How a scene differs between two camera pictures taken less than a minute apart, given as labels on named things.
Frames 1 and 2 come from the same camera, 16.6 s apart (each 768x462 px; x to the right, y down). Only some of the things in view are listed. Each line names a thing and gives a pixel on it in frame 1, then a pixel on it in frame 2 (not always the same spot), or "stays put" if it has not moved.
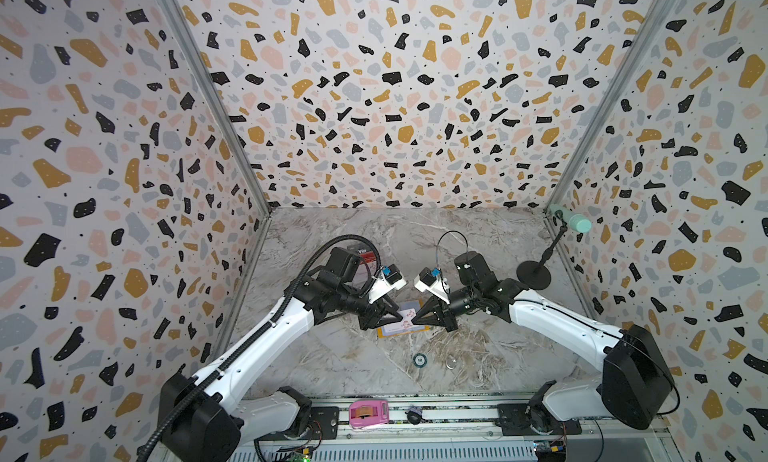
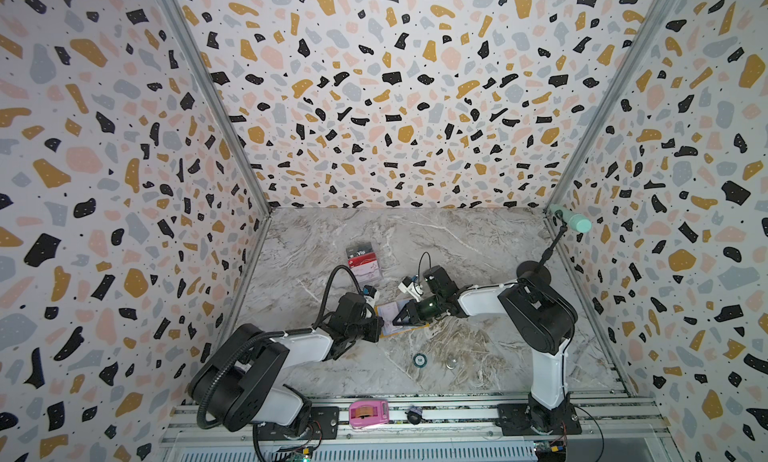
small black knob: x=414 y=415 stays put
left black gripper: x=378 y=316 -> x=376 y=325
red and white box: x=371 y=263 stays put
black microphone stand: x=533 y=274 stays put
